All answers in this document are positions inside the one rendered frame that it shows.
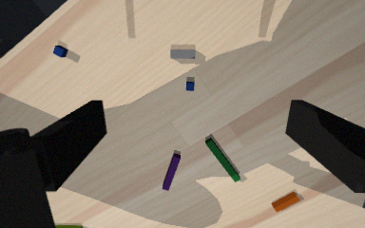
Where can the small blue cube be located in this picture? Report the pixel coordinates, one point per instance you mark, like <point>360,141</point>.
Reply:
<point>190,86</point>
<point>60,51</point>

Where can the orange rectangular block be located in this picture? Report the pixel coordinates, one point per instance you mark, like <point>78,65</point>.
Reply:
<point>285,201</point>

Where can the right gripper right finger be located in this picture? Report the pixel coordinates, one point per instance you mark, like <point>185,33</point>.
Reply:
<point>336,143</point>

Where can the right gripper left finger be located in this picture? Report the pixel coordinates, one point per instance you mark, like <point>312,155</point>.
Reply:
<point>58,149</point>

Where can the purple rod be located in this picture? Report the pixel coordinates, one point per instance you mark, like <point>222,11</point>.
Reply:
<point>171,171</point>

